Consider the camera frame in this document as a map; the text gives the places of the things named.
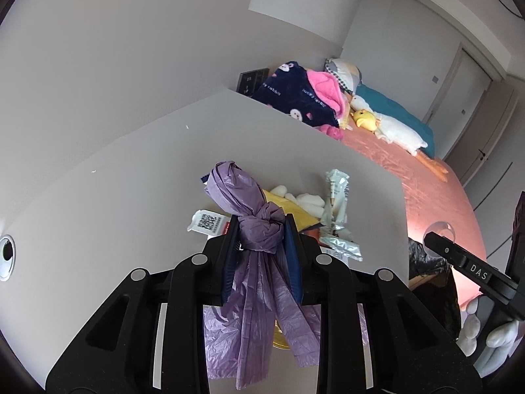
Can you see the pink fleece garment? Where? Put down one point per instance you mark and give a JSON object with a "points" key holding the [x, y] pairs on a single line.
{"points": [[327, 88]]}

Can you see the white room door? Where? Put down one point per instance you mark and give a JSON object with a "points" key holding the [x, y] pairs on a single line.
{"points": [[456, 103]]}

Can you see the grey patterned pillow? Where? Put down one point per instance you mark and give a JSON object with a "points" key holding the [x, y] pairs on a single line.
{"points": [[347, 75]]}

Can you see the white goose plush toy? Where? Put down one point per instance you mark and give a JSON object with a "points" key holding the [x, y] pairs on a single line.
{"points": [[391, 130]]}

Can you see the teal pillow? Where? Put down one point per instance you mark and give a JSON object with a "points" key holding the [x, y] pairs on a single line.
{"points": [[384, 105]]}

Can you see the purple plastic trash bag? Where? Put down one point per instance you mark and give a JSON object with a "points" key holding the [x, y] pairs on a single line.
{"points": [[239, 334]]}

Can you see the yellow duck plush toy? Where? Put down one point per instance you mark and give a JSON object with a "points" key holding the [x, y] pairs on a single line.
{"points": [[365, 119]]}

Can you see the pink bed sheet mattress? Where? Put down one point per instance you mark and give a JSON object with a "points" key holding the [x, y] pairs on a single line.
{"points": [[394, 198]]}

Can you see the black lined cardboard trash box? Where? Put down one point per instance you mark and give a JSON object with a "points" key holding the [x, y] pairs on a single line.
{"points": [[432, 282]]}

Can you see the silver foil wrapper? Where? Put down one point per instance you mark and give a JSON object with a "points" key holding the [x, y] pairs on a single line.
{"points": [[334, 235]]}

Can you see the white QR code packet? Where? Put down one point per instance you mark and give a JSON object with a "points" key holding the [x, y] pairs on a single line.
{"points": [[211, 224]]}

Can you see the yellow snack wrapper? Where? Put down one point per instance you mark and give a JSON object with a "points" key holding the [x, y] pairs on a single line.
{"points": [[303, 220]]}

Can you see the black wall socket panel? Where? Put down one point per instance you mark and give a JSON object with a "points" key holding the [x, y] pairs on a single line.
{"points": [[250, 81]]}

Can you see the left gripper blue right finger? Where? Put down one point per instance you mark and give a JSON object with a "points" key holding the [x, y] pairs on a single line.
{"points": [[292, 245]]}

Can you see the navy rabbit fleece blanket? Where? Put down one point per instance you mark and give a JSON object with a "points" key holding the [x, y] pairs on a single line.
{"points": [[288, 91]]}

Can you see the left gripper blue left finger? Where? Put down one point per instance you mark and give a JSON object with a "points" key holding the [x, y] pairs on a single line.
{"points": [[228, 257]]}

